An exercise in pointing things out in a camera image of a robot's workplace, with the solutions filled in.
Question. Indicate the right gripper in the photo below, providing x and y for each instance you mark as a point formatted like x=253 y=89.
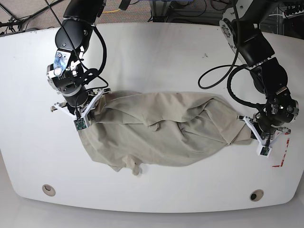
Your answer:
x=80 y=100

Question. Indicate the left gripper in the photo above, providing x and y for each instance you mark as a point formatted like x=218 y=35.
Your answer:
x=266 y=135

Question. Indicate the beige T-shirt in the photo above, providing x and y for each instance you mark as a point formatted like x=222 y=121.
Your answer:
x=163 y=128

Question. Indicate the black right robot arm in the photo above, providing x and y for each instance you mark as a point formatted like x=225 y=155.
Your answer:
x=68 y=75

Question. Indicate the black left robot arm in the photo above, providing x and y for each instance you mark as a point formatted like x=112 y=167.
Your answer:
x=241 y=27

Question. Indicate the red tape rectangle marking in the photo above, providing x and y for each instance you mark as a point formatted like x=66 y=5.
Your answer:
x=279 y=151

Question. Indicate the black tripod stand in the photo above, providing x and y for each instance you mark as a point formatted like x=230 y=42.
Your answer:
x=16 y=25

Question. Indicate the white power strip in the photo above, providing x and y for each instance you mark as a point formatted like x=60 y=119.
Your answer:
x=293 y=11

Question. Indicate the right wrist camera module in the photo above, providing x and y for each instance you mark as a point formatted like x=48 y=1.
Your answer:
x=81 y=123

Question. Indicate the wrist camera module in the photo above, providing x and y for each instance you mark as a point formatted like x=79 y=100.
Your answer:
x=263 y=151
x=81 y=123

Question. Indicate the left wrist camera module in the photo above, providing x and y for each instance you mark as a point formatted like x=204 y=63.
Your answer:
x=263 y=151

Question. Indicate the right table cable grommet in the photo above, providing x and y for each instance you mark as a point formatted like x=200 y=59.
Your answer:
x=256 y=195

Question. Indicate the table cable grommet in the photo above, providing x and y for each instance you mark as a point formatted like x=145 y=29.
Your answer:
x=256 y=195
x=48 y=190

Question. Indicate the left table cable grommet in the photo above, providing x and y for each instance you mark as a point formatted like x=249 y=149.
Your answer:
x=48 y=190

